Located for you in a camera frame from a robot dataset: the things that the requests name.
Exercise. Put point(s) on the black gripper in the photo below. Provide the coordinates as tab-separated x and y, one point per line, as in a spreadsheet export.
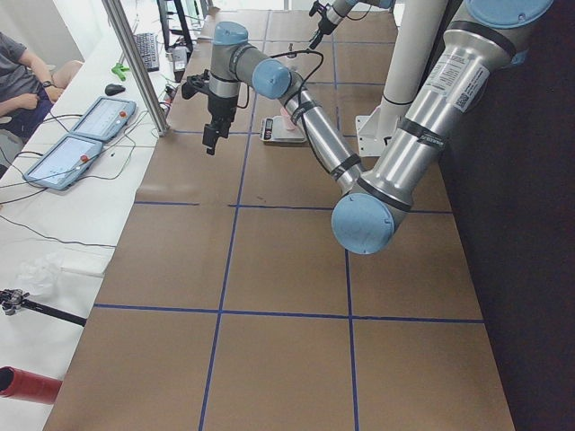
323	26
220	107

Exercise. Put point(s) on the pink plastic cup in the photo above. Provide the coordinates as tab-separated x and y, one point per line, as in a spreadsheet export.
287	117

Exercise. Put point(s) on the clear glass sauce bottle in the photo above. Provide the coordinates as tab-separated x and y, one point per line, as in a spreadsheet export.
291	53

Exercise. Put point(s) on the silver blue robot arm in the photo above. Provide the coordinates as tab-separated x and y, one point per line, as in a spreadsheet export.
333	14
436	73

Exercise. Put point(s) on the white digital kitchen scale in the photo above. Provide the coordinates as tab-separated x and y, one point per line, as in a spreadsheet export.
280	130

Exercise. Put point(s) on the far blue teach pendant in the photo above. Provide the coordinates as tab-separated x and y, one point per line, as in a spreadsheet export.
104	119

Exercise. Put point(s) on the blue teach pendant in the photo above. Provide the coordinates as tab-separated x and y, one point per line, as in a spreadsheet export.
64	163
104	119

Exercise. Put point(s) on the black computer mouse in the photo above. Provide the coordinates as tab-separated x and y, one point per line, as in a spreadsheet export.
113	89

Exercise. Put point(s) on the black keyboard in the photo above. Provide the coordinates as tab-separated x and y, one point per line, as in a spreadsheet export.
147	48

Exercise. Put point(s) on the green plastic clamp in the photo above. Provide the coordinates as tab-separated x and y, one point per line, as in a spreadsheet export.
120	71

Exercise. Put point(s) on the near blue teach pendant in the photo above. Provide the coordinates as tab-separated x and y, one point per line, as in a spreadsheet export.
64	163

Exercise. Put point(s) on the seated person in grey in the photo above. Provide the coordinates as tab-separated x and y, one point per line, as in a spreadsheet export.
28	88

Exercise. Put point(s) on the crumpled white tissue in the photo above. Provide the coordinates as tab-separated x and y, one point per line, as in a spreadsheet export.
39	277

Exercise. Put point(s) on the black tripod rod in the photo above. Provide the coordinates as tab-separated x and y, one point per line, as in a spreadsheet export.
13	300

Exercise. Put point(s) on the red cylinder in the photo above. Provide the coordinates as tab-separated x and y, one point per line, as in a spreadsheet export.
23	385

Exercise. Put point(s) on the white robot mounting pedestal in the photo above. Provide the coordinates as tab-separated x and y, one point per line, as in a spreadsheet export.
416	36

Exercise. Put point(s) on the grey aluminium frame post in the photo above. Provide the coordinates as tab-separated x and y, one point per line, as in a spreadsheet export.
120	25

